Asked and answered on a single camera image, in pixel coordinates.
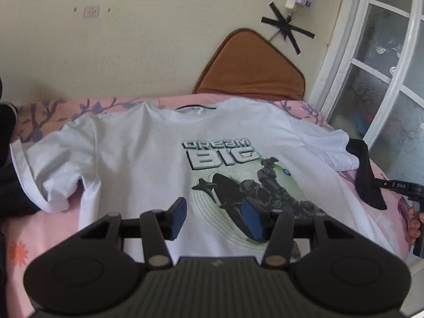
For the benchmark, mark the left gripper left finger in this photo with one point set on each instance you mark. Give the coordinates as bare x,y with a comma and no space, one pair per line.
174,218

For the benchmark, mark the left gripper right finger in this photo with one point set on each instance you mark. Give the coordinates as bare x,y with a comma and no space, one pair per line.
254,218

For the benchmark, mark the white printed t-shirt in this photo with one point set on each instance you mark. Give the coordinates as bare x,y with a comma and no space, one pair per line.
147,157

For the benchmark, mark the pile of black clothes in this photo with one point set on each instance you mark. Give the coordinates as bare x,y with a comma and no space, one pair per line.
14,202

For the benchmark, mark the person's right hand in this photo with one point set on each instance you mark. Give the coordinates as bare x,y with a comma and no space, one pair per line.
415,220

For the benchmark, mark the white framed glass door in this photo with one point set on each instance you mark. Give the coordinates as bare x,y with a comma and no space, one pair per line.
371,82

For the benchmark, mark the brown cushion mat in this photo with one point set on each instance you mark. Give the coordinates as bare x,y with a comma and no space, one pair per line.
247,65

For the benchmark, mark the black tape strips on wall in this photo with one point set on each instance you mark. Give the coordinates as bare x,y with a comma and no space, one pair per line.
285,28

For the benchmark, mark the small wall sticker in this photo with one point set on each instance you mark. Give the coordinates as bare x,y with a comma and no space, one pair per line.
91,12

